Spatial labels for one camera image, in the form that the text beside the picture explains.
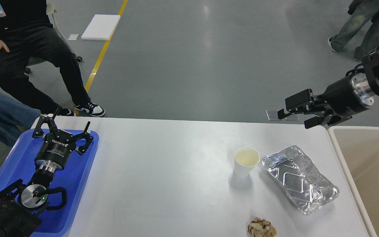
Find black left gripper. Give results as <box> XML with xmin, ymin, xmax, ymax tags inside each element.
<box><xmin>32</xmin><ymin>107</ymin><xmax>94</xmax><ymax>171</ymax></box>

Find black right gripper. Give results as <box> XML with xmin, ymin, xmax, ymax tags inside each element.
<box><xmin>278</xmin><ymin>74</ymin><xmax>375</xmax><ymax>129</ymax></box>

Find white paper cup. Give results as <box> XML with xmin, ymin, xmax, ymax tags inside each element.
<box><xmin>234</xmin><ymin>147</ymin><xmax>260</xmax><ymax>178</ymax></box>

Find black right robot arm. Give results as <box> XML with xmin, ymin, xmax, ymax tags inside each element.
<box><xmin>276</xmin><ymin>49</ymin><xmax>379</xmax><ymax>129</ymax></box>

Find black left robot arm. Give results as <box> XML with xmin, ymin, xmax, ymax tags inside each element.
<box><xmin>0</xmin><ymin>114</ymin><xmax>99</xmax><ymax>237</ymax></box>

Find clear floor plate right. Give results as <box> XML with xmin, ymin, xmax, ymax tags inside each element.
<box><xmin>285</xmin><ymin>114</ymin><xmax>300</xmax><ymax>121</ymax></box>

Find clear floor plate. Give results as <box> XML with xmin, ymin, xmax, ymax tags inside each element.
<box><xmin>265</xmin><ymin>110</ymin><xmax>282</xmax><ymax>121</ymax></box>
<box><xmin>285</xmin><ymin>114</ymin><xmax>300</xmax><ymax>121</ymax></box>

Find clear floor plate left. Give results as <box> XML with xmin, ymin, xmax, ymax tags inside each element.
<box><xmin>265</xmin><ymin>110</ymin><xmax>282</xmax><ymax>121</ymax></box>

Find blue plastic tray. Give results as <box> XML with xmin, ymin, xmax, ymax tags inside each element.
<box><xmin>0</xmin><ymin>129</ymin><xmax>99</xmax><ymax>237</ymax></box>

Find person in blue jeans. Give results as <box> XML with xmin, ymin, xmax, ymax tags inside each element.
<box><xmin>0</xmin><ymin>93</ymin><xmax>41</xmax><ymax>147</ymax></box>

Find beige plastic bin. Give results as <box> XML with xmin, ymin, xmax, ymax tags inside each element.
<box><xmin>328</xmin><ymin>126</ymin><xmax>379</xmax><ymax>237</ymax></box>

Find aluminium foil tray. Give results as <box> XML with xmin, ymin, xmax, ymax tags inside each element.
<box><xmin>261</xmin><ymin>145</ymin><xmax>339</xmax><ymax>215</ymax></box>

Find small white floor card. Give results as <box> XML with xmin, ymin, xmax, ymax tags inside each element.
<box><xmin>68</xmin><ymin>34</ymin><xmax>80</xmax><ymax>40</ymax></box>

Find seated person in black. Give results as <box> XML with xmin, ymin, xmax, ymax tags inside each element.
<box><xmin>0</xmin><ymin>0</ymin><xmax>105</xmax><ymax>117</ymax></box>

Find white foam board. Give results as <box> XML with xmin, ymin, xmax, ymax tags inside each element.
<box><xmin>81</xmin><ymin>14</ymin><xmax>121</xmax><ymax>40</ymax></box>

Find standing person green trousers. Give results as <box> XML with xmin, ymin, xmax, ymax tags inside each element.
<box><xmin>328</xmin><ymin>0</ymin><xmax>379</xmax><ymax>62</ymax></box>

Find grey office chair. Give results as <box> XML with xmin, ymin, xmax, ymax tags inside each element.
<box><xmin>25</xmin><ymin>2</ymin><xmax>83</xmax><ymax>74</ymax></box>

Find crumpled brown paper ball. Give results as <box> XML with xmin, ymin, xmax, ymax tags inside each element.
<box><xmin>247</xmin><ymin>217</ymin><xmax>278</xmax><ymax>237</ymax></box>

